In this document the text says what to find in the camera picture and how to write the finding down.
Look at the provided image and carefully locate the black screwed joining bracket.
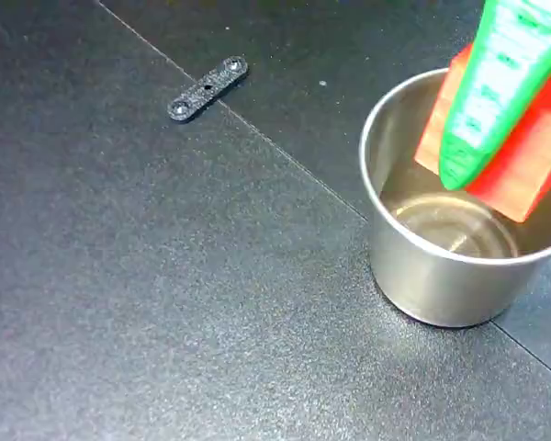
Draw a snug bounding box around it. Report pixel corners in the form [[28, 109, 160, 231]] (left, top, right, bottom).
[[166, 55, 250, 123]]

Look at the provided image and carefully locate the stainless steel cup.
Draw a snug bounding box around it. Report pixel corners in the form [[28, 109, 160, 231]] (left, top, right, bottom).
[[358, 67, 551, 328]]

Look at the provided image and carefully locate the red cube block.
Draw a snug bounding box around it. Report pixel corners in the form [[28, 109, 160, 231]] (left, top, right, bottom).
[[414, 43, 551, 225]]

